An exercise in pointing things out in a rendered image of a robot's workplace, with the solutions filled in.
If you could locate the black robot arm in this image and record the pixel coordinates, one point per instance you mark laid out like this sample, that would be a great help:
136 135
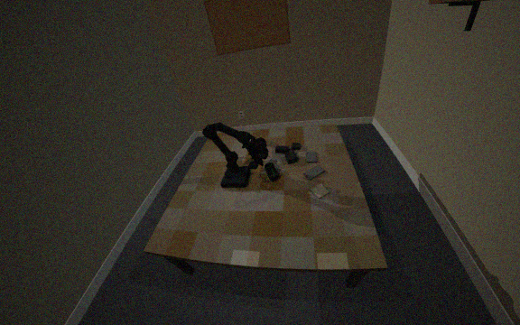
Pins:
210 132

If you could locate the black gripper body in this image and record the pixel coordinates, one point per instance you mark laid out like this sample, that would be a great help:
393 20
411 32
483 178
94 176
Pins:
254 163

